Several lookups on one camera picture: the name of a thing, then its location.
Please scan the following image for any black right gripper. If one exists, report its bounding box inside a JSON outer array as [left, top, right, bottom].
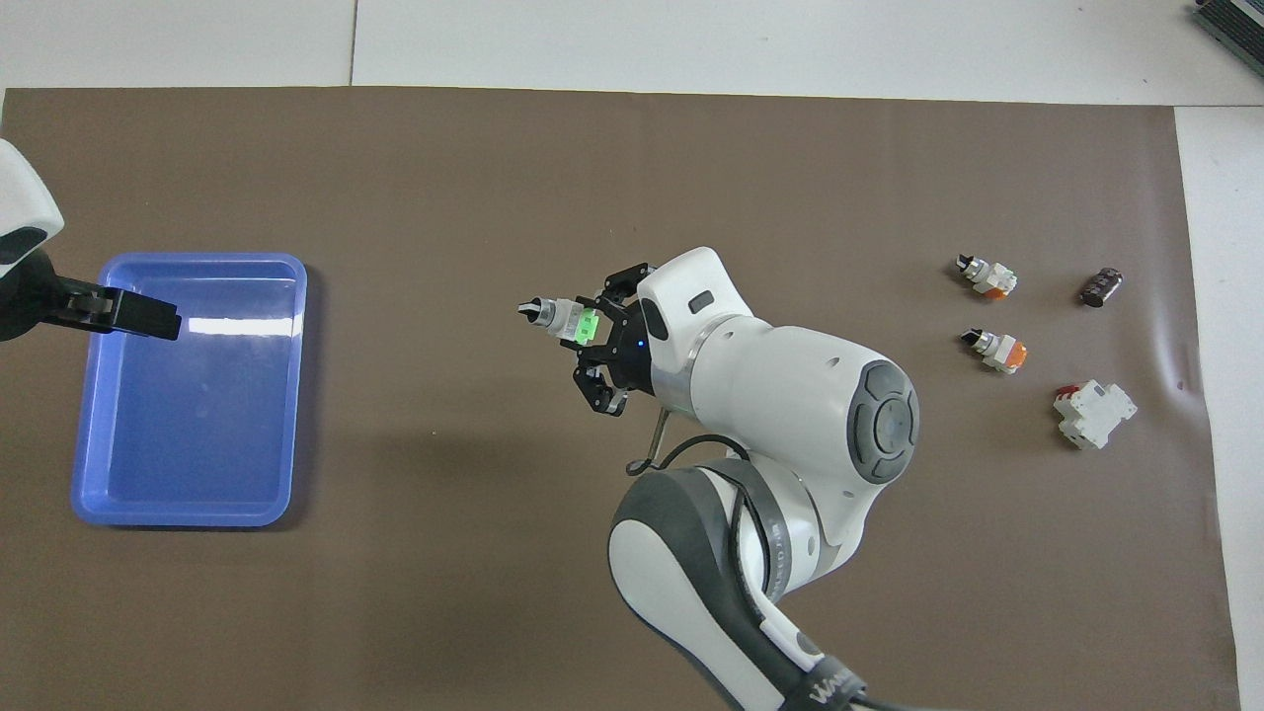
[[573, 262, 665, 418]]

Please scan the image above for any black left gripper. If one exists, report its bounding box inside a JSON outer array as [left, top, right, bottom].
[[0, 252, 183, 343]]

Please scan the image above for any selector switch with glowing block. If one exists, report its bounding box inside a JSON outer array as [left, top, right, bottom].
[[517, 294, 605, 347]]

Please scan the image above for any blue plastic tray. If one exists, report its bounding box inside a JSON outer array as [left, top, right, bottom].
[[69, 252, 309, 528]]

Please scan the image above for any brown table mat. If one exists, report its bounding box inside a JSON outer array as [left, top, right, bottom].
[[0, 87, 1243, 711]]

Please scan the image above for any white circuit breaker red lever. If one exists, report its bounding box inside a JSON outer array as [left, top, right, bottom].
[[1053, 380, 1139, 451]]

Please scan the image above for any dark cylindrical capacitor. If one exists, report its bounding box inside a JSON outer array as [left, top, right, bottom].
[[1079, 266, 1125, 308]]

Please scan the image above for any dark grey ribbed device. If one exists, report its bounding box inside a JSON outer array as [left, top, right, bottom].
[[1190, 0, 1264, 75]]

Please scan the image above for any upper orange push button switch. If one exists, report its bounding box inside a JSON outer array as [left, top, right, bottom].
[[954, 254, 1019, 300]]

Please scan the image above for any selector switch with orange block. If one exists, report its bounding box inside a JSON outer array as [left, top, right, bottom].
[[959, 327, 1029, 376]]

